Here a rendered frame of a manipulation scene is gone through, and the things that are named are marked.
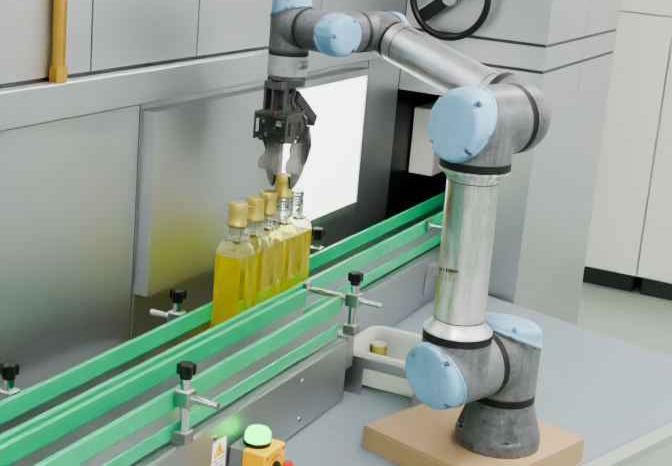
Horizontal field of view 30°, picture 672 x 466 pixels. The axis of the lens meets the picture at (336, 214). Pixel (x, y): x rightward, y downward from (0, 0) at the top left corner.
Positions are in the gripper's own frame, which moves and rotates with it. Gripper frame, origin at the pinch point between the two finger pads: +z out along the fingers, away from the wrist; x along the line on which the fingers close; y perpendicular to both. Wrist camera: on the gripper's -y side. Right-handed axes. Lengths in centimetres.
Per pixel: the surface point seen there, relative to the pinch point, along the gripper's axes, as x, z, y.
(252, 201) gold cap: 0.8, 1.7, 13.3
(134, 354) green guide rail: -2.8, 23.3, 43.4
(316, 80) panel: -12.2, -14.3, -34.2
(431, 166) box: -9, 15, -100
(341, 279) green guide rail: 3.8, 24.6, -21.7
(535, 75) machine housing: 20, -15, -88
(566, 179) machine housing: 22, 17, -123
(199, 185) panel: -11.8, 1.2, 11.5
